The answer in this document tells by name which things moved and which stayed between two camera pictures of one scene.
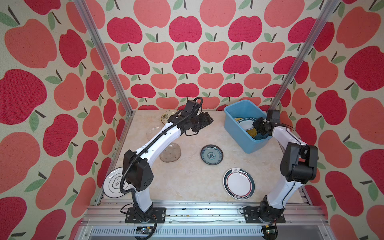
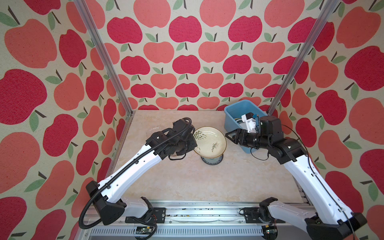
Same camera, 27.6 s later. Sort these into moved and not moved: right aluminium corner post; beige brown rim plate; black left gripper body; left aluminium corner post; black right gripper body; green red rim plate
Moved: green red rim plate; beige brown rim plate; black left gripper body; black right gripper body
Not moved: right aluminium corner post; left aluminium corner post
